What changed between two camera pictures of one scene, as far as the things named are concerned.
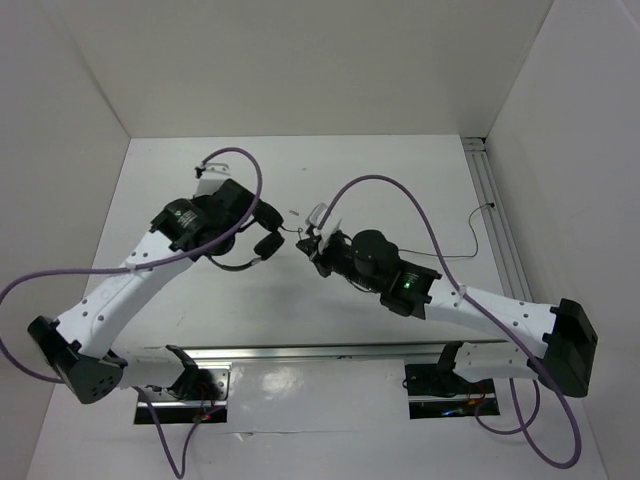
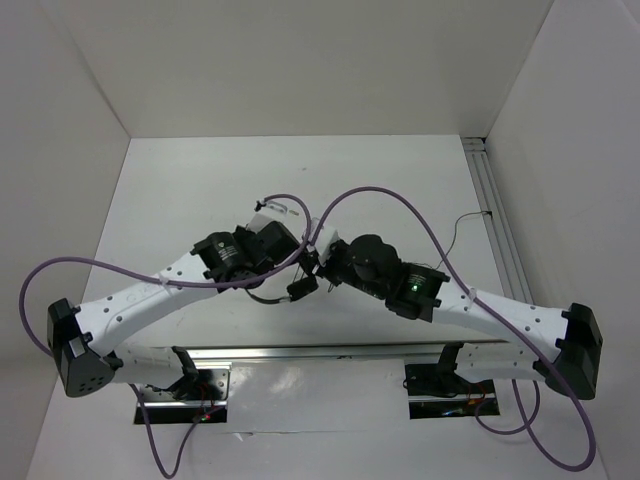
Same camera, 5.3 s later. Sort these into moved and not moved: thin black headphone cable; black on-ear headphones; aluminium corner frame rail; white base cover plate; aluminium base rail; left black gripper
Moved: black on-ear headphones; left black gripper; thin black headphone cable
Not moved: aluminium corner frame rail; white base cover plate; aluminium base rail
